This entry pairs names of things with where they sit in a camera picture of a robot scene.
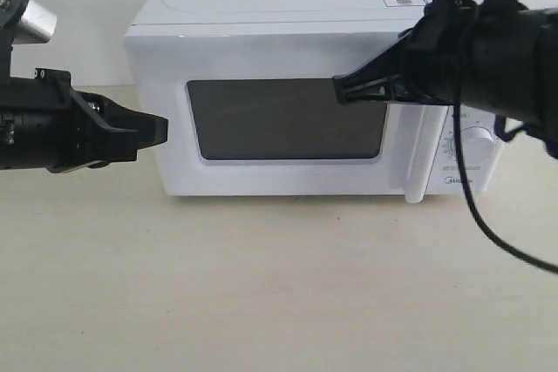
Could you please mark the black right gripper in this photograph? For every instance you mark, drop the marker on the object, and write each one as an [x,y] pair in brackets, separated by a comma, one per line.
[405,72]

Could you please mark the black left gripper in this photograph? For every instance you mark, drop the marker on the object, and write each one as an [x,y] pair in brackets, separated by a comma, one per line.
[46,124]

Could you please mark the white microwave door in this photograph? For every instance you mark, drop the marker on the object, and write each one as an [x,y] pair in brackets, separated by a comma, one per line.
[252,111]

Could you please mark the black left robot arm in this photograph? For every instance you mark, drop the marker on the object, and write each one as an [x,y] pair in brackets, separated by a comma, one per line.
[11,32]

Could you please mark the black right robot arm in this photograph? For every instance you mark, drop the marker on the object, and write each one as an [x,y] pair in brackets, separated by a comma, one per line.
[497,56]

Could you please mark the white Midea microwave oven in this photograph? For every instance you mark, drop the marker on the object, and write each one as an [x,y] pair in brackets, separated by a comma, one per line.
[449,168]

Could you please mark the lower white timer knob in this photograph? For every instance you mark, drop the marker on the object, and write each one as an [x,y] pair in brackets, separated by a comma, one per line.
[477,144]

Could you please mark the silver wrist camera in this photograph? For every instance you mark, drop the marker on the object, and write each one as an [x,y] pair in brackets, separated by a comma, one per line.
[36,26]

